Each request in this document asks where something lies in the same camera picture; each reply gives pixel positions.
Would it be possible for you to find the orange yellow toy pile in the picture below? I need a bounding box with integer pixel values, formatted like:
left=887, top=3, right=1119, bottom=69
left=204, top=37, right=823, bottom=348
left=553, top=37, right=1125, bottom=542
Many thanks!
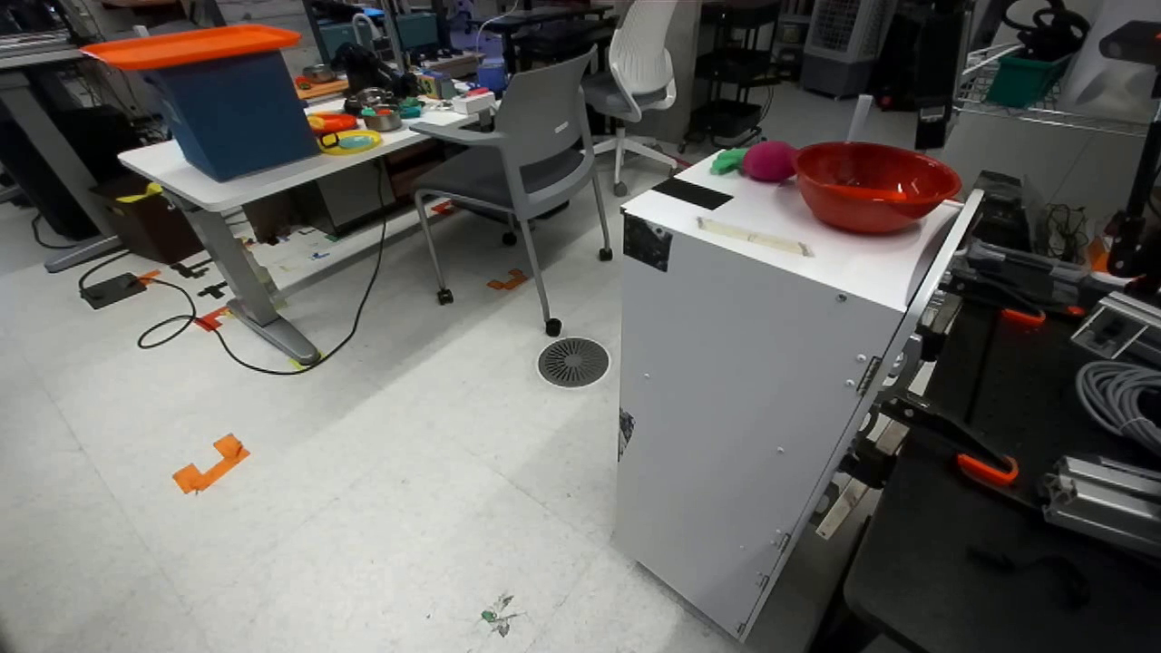
left=301, top=104, right=387, bottom=156

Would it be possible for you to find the silver metal mount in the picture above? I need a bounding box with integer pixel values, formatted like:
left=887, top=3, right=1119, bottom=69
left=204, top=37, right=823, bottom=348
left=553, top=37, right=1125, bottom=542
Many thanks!
left=1067, top=288, right=1161, bottom=366

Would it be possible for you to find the grey office chair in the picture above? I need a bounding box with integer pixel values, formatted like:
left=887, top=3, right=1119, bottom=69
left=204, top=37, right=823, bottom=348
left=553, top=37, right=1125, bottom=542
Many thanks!
left=410, top=48, right=615, bottom=342

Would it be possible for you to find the black floor cable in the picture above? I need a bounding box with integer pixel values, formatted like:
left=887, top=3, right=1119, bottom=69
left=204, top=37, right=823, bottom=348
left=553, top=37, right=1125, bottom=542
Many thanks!
left=76, top=176, right=396, bottom=380

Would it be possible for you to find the orange red plastic bowl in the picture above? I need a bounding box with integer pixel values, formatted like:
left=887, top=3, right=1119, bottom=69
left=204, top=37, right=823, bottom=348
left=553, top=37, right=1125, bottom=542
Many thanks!
left=790, top=138, right=968, bottom=240

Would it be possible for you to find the white work table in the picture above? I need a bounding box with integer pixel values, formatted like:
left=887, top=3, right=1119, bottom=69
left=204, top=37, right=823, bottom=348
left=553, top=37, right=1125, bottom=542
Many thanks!
left=116, top=103, right=485, bottom=369

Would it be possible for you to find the silver aluminium extrusion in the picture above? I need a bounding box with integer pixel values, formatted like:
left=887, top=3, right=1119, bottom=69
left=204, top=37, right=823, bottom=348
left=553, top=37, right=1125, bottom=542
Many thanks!
left=1038, top=454, right=1161, bottom=557

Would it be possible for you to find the blue storage bin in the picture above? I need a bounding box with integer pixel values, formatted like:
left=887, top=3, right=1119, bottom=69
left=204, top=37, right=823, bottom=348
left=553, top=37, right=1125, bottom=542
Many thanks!
left=141, top=48, right=324, bottom=185

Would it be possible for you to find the brown cardboard box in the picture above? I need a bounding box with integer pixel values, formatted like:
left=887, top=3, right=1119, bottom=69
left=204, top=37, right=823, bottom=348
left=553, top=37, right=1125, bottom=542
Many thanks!
left=113, top=190, right=211, bottom=263

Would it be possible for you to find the light swivel chair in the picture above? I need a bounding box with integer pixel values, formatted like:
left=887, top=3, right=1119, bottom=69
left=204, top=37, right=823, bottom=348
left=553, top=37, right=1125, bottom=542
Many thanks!
left=586, top=0, right=682, bottom=201

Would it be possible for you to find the orange bin lid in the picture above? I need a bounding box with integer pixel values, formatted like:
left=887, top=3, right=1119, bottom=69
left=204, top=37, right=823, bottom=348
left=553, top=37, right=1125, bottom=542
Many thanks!
left=78, top=23, right=306, bottom=75

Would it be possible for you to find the round grey floor drain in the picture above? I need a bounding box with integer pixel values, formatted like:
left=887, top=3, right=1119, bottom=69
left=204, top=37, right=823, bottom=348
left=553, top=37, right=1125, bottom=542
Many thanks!
left=533, top=335, right=612, bottom=390

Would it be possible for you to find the beige masking tape strip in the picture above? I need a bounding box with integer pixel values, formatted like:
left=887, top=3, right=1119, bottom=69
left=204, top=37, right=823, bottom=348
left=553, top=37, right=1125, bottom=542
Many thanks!
left=694, top=215, right=815, bottom=261

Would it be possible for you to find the green bin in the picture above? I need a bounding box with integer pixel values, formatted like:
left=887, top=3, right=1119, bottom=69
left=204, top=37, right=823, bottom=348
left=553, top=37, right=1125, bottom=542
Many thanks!
left=984, top=52, right=1076, bottom=113

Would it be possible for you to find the grey cable bundle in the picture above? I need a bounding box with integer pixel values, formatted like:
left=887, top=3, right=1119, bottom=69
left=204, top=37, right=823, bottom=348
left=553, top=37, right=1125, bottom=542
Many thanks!
left=1071, top=355, right=1161, bottom=458

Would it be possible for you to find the black power brick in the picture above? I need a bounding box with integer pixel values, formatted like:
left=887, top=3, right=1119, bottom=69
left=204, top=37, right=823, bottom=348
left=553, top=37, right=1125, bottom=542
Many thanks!
left=78, top=268, right=151, bottom=313

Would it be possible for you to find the black perforated mounting board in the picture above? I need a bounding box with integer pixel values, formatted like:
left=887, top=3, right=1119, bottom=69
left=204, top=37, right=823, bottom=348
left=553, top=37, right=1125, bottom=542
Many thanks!
left=839, top=301, right=1161, bottom=653

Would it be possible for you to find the black clamp orange handle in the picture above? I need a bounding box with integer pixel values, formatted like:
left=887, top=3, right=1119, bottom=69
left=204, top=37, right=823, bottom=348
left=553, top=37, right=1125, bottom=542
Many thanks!
left=864, top=390, right=1025, bottom=493
left=954, top=240, right=1093, bottom=337

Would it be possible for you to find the white toy cabinet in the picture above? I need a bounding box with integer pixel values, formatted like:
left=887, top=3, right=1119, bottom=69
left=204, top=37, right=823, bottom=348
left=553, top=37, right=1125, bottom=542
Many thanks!
left=609, top=147, right=986, bottom=642

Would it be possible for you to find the orange floor tape bracket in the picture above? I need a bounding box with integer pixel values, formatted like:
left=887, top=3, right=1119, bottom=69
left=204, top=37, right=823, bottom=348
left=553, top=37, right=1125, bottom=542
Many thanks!
left=170, top=430, right=252, bottom=497

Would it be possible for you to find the purple plush toy green leaf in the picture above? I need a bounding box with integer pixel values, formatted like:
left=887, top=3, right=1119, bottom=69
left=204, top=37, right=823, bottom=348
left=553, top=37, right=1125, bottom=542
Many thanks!
left=703, top=138, right=803, bottom=190

